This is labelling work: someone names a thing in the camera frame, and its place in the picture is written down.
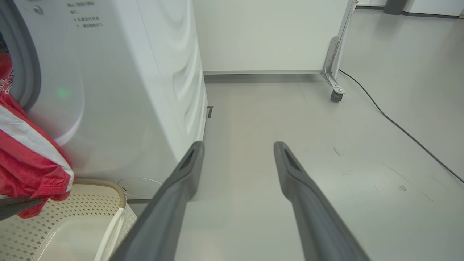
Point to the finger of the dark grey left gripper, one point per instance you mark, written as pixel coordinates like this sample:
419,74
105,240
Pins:
14,206

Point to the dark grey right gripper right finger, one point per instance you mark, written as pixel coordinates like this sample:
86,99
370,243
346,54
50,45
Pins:
311,217

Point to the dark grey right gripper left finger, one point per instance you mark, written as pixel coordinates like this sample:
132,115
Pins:
170,203

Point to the red white jersey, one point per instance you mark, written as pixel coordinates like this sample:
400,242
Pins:
25,163

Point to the cream perforated laundry basket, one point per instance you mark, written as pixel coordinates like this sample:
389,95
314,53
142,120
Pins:
72,232

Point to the white washing machine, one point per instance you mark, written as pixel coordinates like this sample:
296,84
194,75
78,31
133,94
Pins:
127,90

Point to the grey rubber door gasket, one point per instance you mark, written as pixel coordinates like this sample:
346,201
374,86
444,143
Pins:
29,72

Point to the black caster wheel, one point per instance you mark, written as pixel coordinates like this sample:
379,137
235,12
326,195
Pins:
336,96

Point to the white rolling partition panel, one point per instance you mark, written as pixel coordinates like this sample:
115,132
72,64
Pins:
268,36

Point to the dark grey floor post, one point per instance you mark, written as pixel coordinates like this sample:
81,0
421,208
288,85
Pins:
395,6

